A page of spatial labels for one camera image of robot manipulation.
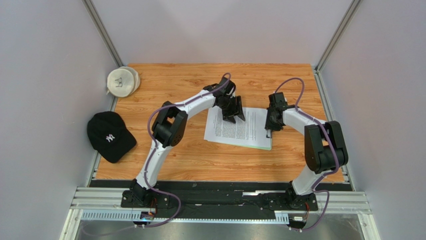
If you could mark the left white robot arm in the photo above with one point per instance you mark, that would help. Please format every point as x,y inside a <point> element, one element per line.
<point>166,127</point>

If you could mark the cream round zip pouch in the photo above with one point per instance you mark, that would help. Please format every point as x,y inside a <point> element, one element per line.
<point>122,82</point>

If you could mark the text-filled paper sheet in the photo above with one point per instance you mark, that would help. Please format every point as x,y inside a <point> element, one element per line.
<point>239,134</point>

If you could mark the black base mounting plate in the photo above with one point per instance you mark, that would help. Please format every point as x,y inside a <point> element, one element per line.
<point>217,200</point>

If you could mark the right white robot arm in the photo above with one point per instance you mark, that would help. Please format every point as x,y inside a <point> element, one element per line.
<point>325,149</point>

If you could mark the green clipboard folder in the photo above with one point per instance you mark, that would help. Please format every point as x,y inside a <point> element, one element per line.
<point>261,139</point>

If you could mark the black NY baseball cap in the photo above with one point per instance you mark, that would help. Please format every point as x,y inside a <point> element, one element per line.
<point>109,136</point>

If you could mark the aluminium corner post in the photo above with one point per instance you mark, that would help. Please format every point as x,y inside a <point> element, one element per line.
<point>345,21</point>
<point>96,19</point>

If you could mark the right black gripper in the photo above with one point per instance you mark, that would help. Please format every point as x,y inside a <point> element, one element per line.
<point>272,119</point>

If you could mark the aluminium front rail frame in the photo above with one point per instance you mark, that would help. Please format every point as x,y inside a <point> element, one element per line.
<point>340,215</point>

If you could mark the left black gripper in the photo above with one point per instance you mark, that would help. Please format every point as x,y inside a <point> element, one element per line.
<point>229,116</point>

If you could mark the right aluminium corner post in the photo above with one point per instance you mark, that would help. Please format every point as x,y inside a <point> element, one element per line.
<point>345,21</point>

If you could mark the left aluminium corner post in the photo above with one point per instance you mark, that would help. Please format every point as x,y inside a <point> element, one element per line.
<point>96,19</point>

